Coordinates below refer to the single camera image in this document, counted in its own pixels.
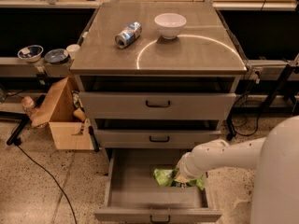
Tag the top grey drawer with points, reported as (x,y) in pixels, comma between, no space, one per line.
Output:
(182,98)

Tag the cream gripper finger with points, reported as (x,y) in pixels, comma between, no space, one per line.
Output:
(183,177)

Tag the small white cup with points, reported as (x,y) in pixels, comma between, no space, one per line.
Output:
(72,50)

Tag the middle grey drawer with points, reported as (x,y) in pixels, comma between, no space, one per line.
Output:
(154,133)

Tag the grey drawer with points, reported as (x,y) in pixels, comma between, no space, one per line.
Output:
(154,133)
(182,98)
(134,196)

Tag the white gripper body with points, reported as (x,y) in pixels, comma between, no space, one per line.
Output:
(186,169)

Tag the grey blue bowl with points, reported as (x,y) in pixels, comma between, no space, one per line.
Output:
(56,56)

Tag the bottom grey drawer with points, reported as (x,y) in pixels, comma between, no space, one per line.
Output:
(134,196)

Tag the cardboard box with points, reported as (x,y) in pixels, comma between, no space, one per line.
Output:
(68,132)

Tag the black stand leg left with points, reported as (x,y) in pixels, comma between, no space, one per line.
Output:
(23,119)

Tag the blue silver soda can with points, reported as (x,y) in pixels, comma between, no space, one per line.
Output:
(128,35)

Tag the grey metal drawer cabinet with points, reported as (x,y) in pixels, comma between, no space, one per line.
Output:
(202,49)

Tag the white bowl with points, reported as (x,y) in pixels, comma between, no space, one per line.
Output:
(170,25)

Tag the green rice chip bag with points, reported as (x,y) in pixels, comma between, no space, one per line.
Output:
(166,178)

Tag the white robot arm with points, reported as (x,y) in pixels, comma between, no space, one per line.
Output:
(275,158)

